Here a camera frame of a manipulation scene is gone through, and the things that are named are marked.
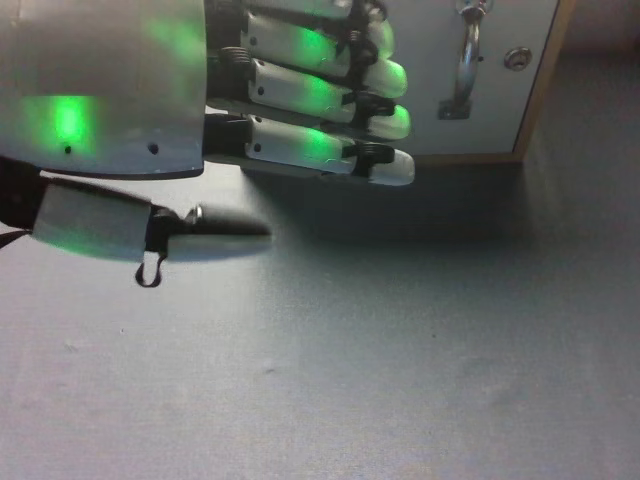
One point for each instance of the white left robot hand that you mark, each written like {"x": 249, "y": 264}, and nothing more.
{"x": 110, "y": 75}

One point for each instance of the white cabinet door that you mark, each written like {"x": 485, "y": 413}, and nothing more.
{"x": 435, "y": 135}

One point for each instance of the light wooden cabinet body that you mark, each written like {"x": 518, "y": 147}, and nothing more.
{"x": 465, "y": 159}

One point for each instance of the round silver keyhole lock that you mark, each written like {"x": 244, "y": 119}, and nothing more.
{"x": 518, "y": 58}

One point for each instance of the grey table cloth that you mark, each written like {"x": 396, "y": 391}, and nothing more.
{"x": 350, "y": 375}

